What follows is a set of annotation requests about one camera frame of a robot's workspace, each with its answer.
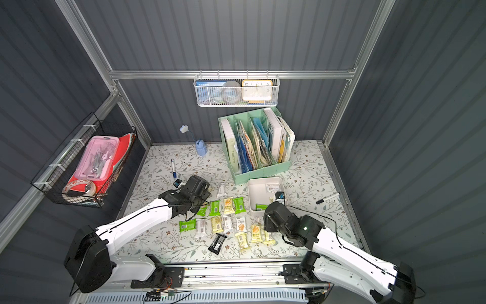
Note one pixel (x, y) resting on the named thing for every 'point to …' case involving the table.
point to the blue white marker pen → (174, 173)
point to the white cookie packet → (241, 223)
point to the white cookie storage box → (262, 192)
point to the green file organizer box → (254, 144)
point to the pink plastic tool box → (97, 159)
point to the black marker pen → (328, 197)
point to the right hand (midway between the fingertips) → (272, 217)
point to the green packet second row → (188, 225)
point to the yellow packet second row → (216, 224)
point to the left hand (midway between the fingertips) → (206, 193)
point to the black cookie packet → (216, 244)
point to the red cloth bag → (119, 151)
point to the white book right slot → (277, 133)
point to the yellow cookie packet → (228, 208)
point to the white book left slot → (231, 145)
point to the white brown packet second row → (200, 228)
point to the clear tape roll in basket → (91, 192)
